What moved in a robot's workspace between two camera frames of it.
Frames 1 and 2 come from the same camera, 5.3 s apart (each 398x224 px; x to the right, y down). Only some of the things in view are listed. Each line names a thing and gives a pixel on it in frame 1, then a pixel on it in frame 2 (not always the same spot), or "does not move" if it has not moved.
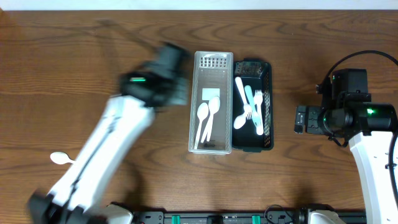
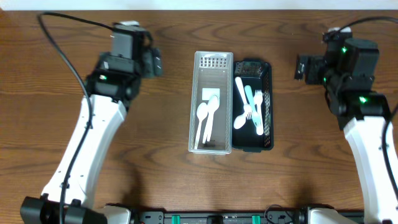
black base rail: (232, 218) does not move
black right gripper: (301, 120) → (318, 63)
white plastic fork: (258, 100) does not move
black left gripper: (173, 58) → (156, 62)
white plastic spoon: (202, 111) does not move
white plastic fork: (255, 116) does not move
